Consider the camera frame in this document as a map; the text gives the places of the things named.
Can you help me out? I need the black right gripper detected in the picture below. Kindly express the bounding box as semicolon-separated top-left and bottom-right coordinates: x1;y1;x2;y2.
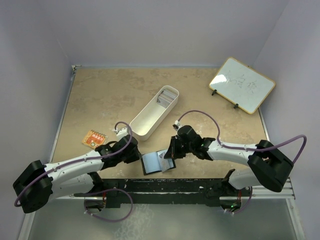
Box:
164;135;194;159

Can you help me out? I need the credit card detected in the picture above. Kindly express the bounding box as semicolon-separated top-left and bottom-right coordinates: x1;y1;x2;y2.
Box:
159;158;174;172

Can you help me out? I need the black leather card holder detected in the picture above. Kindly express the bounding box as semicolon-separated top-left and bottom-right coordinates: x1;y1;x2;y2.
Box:
141;149;176;176

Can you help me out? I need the white plastic card tray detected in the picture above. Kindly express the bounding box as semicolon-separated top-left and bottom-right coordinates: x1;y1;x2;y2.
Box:
129;85;180;141

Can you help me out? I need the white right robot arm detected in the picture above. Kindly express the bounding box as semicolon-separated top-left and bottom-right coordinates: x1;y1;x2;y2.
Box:
164;125;294;196

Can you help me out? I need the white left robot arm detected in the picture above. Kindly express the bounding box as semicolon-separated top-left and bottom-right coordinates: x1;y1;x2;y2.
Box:
12;135;141;214

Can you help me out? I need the stack of cards in tray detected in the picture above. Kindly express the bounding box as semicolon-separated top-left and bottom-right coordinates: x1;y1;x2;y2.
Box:
156;89;177;108

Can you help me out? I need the orange spiral notepad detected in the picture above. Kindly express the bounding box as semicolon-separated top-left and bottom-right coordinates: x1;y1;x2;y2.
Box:
81;130;108;149

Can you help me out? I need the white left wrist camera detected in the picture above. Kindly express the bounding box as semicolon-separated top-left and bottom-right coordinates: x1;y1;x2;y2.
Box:
114;126;130;141

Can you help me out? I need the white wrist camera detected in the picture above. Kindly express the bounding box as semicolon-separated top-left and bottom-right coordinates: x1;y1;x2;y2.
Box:
114;126;130;141
172;120;183;131

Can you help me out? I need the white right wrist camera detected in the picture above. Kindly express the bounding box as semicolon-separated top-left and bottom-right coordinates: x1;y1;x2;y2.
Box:
172;120;183;131

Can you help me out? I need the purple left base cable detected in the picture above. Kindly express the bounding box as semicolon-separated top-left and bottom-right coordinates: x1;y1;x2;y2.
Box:
83;187;134;222

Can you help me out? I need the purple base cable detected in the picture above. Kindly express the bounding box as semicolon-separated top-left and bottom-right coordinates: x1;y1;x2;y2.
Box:
223;186;252;216
83;187;134;222

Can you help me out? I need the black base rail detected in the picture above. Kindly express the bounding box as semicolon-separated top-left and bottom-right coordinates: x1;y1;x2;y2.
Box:
74;177;252;210

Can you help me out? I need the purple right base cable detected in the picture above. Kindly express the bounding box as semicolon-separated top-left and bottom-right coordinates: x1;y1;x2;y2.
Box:
223;186;252;216

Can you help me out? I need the small whiteboard yellow frame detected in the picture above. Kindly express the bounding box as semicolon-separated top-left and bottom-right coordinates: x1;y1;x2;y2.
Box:
209;57;276;114

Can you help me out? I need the aluminium frame rail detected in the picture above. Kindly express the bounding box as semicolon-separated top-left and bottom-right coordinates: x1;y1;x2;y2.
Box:
248;111;294;193

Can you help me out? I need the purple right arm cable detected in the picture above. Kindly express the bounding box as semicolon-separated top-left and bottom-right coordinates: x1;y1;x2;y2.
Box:
176;109;307;165

